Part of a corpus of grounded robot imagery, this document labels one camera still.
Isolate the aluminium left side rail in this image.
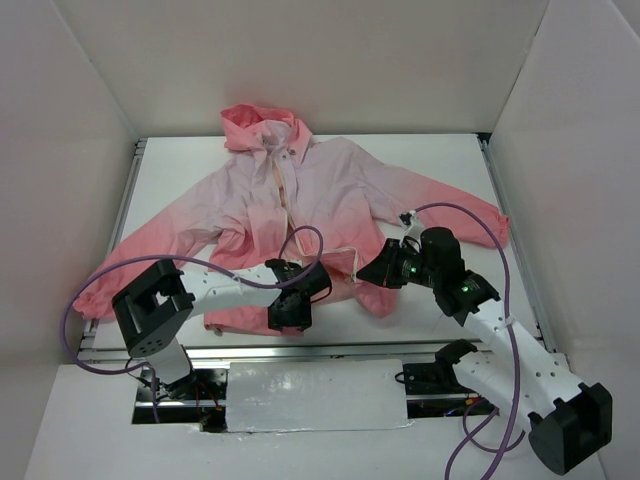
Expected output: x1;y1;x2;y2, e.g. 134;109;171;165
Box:
107;138;148;253

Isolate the aluminium table edge rail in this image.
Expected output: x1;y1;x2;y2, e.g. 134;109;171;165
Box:
79;342;451;374

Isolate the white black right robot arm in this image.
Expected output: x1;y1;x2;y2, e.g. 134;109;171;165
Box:
357;227;613;475

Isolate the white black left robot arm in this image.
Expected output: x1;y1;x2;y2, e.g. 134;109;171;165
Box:
112;259;332;399

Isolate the aluminium right side rail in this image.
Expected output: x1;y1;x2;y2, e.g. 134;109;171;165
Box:
474;132;558;353

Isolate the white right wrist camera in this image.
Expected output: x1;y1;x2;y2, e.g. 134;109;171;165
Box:
399;210;425;248

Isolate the pink hooded zip jacket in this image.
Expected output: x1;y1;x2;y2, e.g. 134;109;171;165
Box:
74;104;509;319

